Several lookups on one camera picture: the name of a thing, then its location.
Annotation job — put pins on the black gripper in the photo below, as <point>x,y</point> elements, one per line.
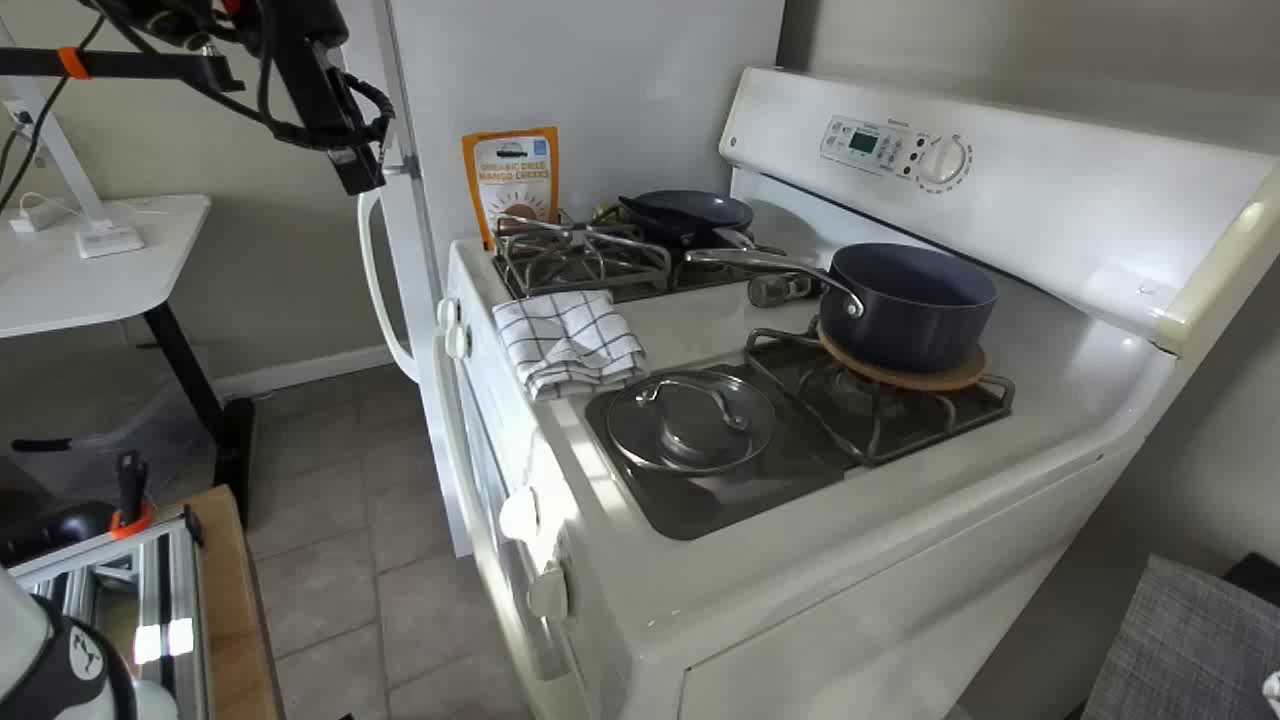
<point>312,55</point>

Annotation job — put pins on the small dark frying pan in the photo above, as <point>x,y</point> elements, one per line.
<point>691,209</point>

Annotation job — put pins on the orange food packet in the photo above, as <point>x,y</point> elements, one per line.
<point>514,166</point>

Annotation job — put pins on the white stove knob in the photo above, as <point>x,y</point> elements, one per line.
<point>460,346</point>
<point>523,513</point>
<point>447,312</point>
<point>546,587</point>

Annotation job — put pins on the bare metal burner grate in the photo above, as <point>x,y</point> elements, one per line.
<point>561,254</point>

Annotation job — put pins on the black boom bar orange tape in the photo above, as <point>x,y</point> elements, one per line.
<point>135,62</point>

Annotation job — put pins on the white checkered dish towel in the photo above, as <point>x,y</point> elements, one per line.
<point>567,341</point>

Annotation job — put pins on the white stand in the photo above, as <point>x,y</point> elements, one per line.
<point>103,241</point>

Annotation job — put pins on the white desk with black legs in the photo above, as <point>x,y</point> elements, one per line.
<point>82,287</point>

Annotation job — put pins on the white power adapter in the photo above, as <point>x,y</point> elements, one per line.
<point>32,214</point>

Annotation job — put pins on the black orange clamp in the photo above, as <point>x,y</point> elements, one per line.
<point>128,500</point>

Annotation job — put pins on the black burner grate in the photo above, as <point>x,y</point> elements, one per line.
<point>853,421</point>
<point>787,288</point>

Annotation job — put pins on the wooden board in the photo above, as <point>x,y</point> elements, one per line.
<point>241,626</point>

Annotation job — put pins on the dark blue saucepan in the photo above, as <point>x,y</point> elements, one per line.
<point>905,321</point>

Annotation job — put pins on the white timer dial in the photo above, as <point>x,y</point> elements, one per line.
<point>947,162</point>

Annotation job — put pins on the round cork trivet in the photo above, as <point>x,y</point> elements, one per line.
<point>934,380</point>

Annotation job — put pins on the grey woven mat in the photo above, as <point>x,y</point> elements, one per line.
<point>1186,640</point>

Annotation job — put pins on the aluminium frame cart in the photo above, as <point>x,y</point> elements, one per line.
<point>122,603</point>

